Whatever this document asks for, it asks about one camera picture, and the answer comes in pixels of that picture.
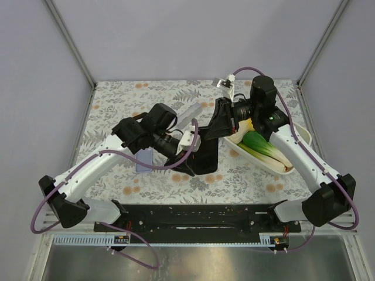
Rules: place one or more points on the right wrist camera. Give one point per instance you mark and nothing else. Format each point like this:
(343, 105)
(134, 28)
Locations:
(226, 85)

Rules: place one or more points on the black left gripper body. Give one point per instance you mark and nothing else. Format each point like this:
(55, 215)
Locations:
(180, 159)

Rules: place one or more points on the black phone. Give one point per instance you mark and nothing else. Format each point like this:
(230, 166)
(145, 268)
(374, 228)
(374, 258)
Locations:
(205, 159)

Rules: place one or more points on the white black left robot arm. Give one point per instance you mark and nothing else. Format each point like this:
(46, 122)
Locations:
(65, 193)

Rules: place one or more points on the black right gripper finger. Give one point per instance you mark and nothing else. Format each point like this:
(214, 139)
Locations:
(213, 132)
(219, 118)

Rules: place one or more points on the clear acrylic block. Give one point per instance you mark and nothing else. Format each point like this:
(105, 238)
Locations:
(192, 112)

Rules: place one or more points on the white toy cabbage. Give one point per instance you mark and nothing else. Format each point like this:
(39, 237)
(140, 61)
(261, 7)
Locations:
(244, 127)

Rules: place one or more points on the toy bok choy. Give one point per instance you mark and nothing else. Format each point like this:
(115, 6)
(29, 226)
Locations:
(254, 144)

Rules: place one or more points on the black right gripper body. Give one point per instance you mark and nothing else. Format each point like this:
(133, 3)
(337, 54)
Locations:
(229, 119)

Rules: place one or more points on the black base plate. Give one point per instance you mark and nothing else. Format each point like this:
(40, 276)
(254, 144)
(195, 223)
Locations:
(202, 223)

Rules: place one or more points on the white oval basket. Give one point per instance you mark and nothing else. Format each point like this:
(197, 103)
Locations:
(253, 160)

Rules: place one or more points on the lilac phone case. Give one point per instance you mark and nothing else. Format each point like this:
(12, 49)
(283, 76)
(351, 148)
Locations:
(144, 156)

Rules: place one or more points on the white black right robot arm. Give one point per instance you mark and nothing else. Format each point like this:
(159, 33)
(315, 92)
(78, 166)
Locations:
(331, 193)

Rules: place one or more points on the aluminium rail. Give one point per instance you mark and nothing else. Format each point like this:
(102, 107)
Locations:
(49, 219)

